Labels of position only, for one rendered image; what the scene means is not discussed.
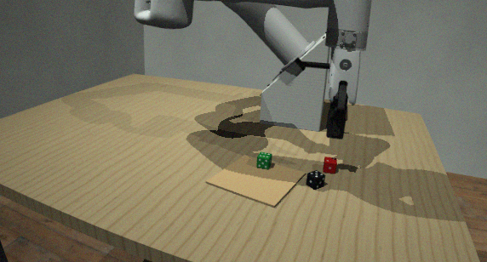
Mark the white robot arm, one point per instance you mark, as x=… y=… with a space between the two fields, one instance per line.
x=271 y=26

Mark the black die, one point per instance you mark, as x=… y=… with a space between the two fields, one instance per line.
x=315 y=179

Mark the red die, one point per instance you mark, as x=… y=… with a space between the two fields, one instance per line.
x=330 y=165

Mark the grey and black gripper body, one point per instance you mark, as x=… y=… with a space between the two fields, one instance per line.
x=344 y=66

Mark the dark green die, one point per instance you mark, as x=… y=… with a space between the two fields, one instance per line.
x=264 y=160

